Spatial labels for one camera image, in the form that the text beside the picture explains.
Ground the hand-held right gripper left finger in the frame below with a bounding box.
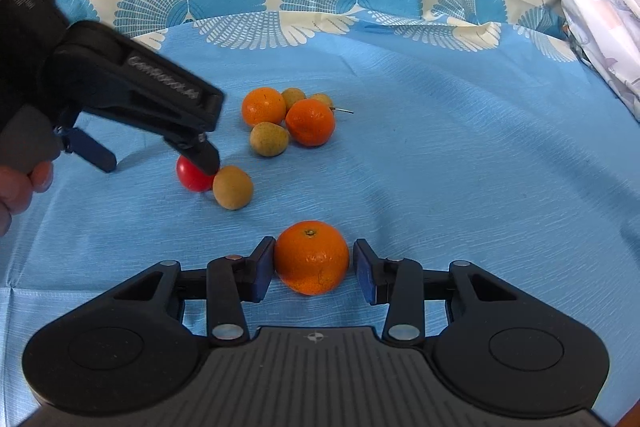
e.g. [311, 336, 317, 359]
[102, 237, 277, 349]

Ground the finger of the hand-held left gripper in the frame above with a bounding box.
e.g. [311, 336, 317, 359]
[162, 129, 222, 176]

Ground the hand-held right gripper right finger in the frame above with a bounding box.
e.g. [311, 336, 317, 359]
[352, 238, 526, 345]

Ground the red tomato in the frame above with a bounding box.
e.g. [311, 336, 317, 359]
[176, 156, 217, 193]

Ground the tan longan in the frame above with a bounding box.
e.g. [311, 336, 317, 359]
[309, 93, 355, 114]
[212, 165, 254, 210]
[250, 122, 291, 156]
[281, 87, 307, 112]

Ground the orange mandarin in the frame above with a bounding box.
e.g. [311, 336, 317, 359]
[241, 87, 287, 128]
[285, 99, 336, 147]
[273, 220, 350, 297]

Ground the person's left hand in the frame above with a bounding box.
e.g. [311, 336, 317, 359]
[0, 161, 54, 238]

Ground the blue fan-patterned cloth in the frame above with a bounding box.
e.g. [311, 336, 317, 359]
[0, 0, 640, 423]

